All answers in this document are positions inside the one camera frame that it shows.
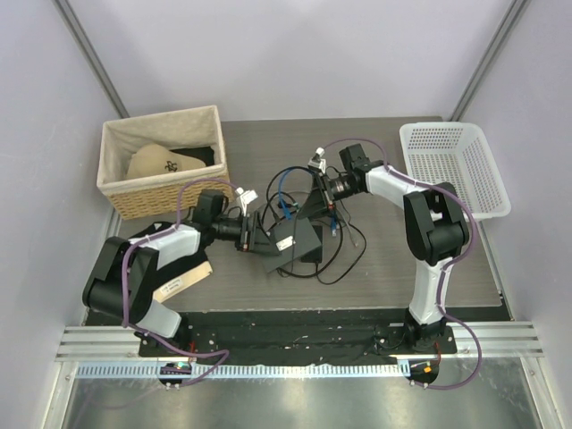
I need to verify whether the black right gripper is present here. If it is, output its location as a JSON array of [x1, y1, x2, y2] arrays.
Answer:
[[299, 173, 361, 223]]

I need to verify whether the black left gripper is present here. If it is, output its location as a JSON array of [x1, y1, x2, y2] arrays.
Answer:
[[212, 211, 278, 255]]

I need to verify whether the beige cap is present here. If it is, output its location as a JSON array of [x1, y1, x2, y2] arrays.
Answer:
[[125, 144, 206, 180]]

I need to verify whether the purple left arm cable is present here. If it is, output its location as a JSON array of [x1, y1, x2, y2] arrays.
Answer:
[[120, 178, 242, 388]]

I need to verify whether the black power adapter brick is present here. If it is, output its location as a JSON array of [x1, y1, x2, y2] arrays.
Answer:
[[299, 224, 324, 265]]

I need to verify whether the wooden board with label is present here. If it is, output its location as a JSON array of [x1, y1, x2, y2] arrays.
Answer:
[[153, 261, 213, 303]]

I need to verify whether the black network switch box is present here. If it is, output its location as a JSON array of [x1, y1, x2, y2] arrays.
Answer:
[[262, 218, 322, 273]]

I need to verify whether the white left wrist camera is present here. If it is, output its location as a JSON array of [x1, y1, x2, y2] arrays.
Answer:
[[235, 187, 257, 216]]

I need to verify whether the blue ethernet cable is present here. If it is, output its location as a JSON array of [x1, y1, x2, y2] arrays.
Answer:
[[276, 166, 341, 238]]

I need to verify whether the wicker basket with liner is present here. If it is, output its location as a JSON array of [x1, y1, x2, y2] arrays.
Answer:
[[97, 105, 231, 220]]

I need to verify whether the thin black power cord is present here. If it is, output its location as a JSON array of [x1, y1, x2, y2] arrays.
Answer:
[[276, 169, 366, 286]]

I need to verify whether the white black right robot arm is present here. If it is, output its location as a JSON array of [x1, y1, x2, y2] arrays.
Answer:
[[301, 144, 471, 353]]

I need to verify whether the white plastic perforated basket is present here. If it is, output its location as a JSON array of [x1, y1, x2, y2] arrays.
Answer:
[[400, 122, 511, 221]]

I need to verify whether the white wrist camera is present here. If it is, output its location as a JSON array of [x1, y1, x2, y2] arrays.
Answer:
[[235, 187, 257, 216], [307, 147, 327, 173]]

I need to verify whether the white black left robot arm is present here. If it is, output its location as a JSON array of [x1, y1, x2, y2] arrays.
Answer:
[[82, 189, 279, 357]]

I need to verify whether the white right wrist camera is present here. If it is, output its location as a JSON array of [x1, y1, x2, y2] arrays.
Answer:
[[307, 147, 327, 173]]

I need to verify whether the black cloth on board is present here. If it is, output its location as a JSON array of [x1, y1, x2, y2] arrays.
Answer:
[[129, 222, 210, 291]]

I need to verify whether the aluminium rail frame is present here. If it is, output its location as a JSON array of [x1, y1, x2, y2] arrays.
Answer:
[[55, 322, 543, 385]]

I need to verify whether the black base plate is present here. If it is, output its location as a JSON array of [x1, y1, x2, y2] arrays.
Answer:
[[84, 307, 513, 358]]

